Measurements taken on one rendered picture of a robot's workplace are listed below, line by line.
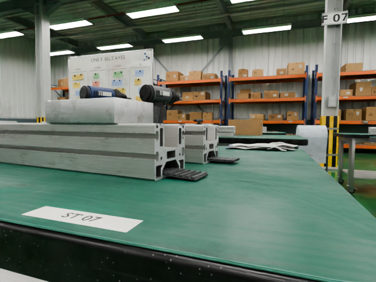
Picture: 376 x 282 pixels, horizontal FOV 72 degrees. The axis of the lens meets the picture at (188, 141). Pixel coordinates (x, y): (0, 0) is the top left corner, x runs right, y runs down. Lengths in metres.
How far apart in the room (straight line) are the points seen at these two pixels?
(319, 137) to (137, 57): 2.82
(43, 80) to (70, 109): 8.75
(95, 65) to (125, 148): 3.95
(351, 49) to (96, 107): 11.28
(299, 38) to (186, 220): 11.30
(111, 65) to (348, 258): 4.07
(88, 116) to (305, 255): 0.37
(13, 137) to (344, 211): 0.57
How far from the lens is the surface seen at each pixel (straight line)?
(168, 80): 11.13
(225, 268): 0.17
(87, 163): 0.47
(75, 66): 4.58
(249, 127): 2.50
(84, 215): 0.26
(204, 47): 11.89
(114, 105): 0.42
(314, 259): 0.19
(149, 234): 0.21
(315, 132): 4.05
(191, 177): 0.38
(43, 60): 9.35
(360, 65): 10.40
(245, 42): 11.55
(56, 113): 0.51
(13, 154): 0.63
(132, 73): 3.93
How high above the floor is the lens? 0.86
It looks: 3 degrees down
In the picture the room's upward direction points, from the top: 1 degrees clockwise
